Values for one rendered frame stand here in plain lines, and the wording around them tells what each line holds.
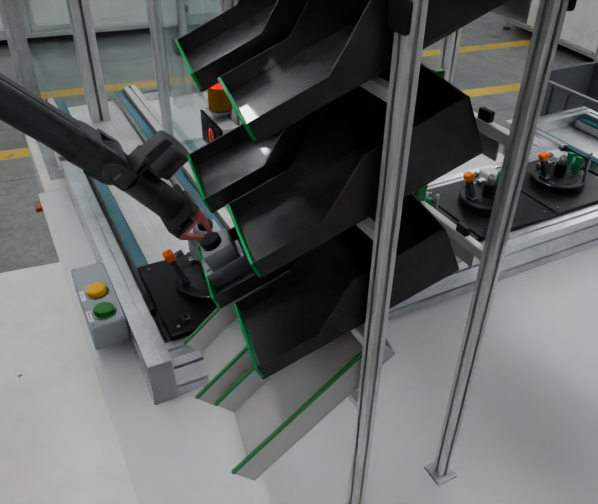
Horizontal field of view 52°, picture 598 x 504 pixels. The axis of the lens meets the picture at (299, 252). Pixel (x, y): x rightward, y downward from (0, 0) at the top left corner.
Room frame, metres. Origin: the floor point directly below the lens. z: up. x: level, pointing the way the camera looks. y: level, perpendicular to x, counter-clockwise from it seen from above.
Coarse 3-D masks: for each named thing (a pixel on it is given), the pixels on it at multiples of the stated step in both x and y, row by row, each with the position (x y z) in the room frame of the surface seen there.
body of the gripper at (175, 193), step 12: (168, 192) 0.95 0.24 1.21; (180, 192) 0.99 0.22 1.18; (156, 204) 0.93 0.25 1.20; (168, 204) 0.94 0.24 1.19; (180, 204) 0.95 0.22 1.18; (192, 204) 0.95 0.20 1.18; (168, 216) 0.94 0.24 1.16; (180, 216) 0.93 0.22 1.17; (192, 216) 0.93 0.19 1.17; (168, 228) 0.92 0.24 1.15; (180, 228) 0.92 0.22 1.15
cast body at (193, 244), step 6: (210, 222) 1.00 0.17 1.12; (198, 228) 0.99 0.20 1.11; (204, 228) 0.98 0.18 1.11; (216, 228) 0.99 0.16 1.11; (198, 234) 0.97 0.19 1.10; (204, 234) 0.97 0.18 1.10; (192, 240) 0.99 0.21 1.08; (192, 246) 0.97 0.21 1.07; (198, 246) 0.97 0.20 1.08; (192, 252) 0.98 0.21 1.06; (198, 258) 0.96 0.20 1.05
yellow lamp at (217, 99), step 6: (210, 90) 1.19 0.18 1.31; (216, 90) 1.19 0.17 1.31; (222, 90) 1.19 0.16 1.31; (210, 96) 1.20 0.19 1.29; (216, 96) 1.19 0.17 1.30; (222, 96) 1.19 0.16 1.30; (210, 102) 1.20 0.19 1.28; (216, 102) 1.19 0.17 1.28; (222, 102) 1.19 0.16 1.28; (228, 102) 1.20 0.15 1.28; (210, 108) 1.20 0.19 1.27; (216, 108) 1.19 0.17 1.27; (222, 108) 1.19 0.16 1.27; (228, 108) 1.20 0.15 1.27
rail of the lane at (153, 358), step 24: (72, 168) 1.52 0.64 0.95; (72, 192) 1.42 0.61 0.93; (96, 216) 1.26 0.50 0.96; (96, 240) 1.15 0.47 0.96; (120, 264) 1.06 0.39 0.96; (120, 288) 0.98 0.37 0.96; (144, 312) 0.91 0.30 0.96; (144, 336) 0.84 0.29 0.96; (144, 360) 0.78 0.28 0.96; (168, 360) 0.78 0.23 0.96; (168, 384) 0.77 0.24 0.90
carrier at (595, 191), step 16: (560, 160) 1.44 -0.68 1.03; (576, 160) 1.46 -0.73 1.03; (528, 176) 1.48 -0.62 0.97; (560, 176) 1.44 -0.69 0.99; (576, 176) 1.44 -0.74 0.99; (592, 176) 1.48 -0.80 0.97; (528, 192) 1.39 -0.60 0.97; (544, 192) 1.39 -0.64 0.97; (560, 192) 1.38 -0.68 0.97; (576, 192) 1.39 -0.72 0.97; (592, 192) 1.39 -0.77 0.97; (560, 208) 1.31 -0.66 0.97; (576, 208) 1.32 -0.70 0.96
